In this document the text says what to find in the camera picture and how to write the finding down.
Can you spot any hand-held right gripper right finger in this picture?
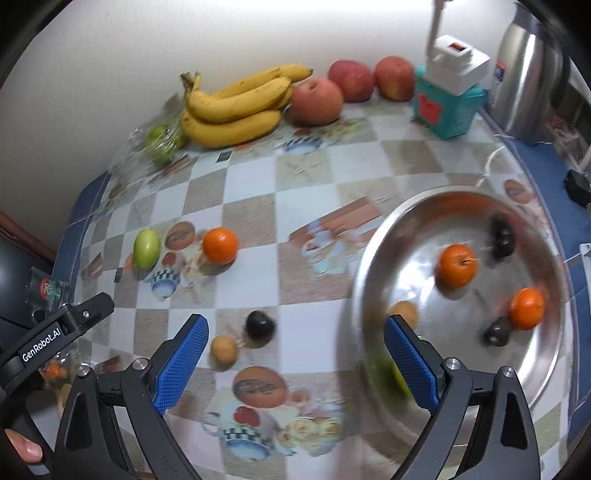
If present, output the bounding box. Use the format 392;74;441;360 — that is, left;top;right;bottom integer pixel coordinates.
383;315;542;480

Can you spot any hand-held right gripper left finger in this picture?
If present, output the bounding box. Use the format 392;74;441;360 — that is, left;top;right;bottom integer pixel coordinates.
51;314;211;480

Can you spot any large green mango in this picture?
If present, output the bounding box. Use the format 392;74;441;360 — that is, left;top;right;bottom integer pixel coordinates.
367;346;414;404

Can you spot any small brown longan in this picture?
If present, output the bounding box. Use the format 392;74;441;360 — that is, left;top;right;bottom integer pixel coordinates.
390;301;420;329
211;335;239;370

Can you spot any round steel plate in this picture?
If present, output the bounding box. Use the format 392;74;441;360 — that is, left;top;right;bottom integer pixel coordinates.
350;186;570;446

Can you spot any large orange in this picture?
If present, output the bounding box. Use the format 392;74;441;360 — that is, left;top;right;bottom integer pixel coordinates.
509;287;546;330

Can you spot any dark purple plum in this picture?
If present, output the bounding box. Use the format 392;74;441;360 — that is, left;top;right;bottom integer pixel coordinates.
245;310;277;348
488;216;517;260

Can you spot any person's left hand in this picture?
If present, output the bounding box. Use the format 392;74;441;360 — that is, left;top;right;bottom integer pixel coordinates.
4;428;45;462

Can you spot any clear plastic packet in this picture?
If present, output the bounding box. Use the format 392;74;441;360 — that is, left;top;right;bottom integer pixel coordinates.
39;353;84;407

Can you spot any red and green candy wrapper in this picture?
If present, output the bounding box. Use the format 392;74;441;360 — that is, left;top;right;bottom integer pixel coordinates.
28;268;70;308

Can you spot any black rounded object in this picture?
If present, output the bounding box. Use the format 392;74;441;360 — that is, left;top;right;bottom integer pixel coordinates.
0;240;47;333

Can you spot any dark plum in tray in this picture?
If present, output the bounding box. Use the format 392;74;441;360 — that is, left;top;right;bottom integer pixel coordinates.
482;318;513;347

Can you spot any brown wooden furniture edge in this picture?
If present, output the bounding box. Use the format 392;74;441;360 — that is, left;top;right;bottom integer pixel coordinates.
0;212;58;265

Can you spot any small mandarin with stem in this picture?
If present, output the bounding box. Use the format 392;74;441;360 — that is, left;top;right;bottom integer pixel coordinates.
438;244;479;289

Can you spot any small green mango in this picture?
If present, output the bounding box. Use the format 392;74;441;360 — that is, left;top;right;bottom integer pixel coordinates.
133;229;161;269

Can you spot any orange tangerine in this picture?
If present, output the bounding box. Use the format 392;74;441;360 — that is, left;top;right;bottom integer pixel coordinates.
202;227;240;265

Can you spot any checkered printed tablecloth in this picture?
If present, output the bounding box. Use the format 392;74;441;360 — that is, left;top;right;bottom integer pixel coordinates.
51;104;591;480

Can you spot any clear plastic bag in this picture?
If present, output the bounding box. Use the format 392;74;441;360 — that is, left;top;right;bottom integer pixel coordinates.
111;99;191;172

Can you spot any small black object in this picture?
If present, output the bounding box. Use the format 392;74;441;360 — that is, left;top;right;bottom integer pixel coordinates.
566;170;591;206

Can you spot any teal plastic box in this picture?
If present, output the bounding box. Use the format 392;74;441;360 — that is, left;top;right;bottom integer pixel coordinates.
412;65;486;140

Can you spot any yellow banana bunch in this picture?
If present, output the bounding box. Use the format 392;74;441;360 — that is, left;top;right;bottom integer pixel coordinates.
180;64;315;148

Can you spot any red apple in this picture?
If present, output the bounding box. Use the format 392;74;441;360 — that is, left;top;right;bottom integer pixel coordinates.
374;56;415;101
291;78;345;126
329;60;374;102

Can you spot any white plug adapter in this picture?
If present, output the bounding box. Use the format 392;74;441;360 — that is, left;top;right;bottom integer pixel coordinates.
425;34;491;97

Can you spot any steel thermos jug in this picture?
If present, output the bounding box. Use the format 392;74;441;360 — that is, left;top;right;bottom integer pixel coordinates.
489;9;578;144

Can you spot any white adapter cable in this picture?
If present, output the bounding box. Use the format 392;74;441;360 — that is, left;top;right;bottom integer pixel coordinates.
427;0;451;51

